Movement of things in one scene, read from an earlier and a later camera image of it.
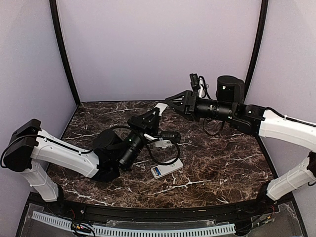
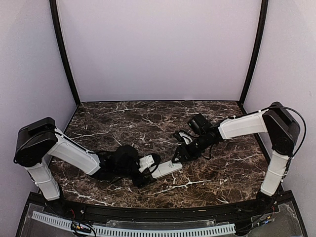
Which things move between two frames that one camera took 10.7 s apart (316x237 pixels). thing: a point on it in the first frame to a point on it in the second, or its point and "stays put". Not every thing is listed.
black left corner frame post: [57, 21] stays put
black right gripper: [189, 100] to [186, 152]
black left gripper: [142, 122] to [141, 181]
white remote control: [161, 170] stays put
